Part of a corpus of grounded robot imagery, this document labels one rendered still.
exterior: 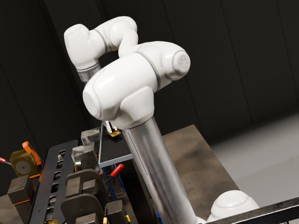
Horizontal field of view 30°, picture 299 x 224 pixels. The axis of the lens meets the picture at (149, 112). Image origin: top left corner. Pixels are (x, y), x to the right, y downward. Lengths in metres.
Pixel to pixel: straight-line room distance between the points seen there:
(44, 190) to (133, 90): 1.05
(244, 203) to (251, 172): 2.14
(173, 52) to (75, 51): 0.61
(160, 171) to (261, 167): 2.40
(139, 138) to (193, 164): 1.28
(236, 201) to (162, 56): 0.54
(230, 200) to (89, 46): 0.76
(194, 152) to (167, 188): 1.31
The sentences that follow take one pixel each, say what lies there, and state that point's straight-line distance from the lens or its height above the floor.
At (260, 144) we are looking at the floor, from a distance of 4.24.
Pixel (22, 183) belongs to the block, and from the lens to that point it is 2.53.
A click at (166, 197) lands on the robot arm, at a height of 1.24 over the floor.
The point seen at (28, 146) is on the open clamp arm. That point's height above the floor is 1.09.
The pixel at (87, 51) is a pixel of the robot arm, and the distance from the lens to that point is 2.08.
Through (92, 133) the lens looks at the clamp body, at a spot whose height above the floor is 1.06.
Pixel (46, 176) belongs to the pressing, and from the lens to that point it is 2.57.
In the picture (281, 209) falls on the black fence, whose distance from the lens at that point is 0.95.
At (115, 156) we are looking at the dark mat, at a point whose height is 1.16.
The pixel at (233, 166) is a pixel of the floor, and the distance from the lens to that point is 4.06.
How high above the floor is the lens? 2.12
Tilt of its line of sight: 24 degrees down
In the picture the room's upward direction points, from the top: 19 degrees counter-clockwise
